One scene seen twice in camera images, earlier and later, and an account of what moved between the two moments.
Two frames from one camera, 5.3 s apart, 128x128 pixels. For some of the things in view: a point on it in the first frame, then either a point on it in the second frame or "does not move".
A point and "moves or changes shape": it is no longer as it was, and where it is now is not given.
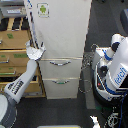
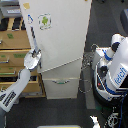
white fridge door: [61, 25] moves or changes shape
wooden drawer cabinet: [15, 33] does not move
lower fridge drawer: [61, 88] does not move
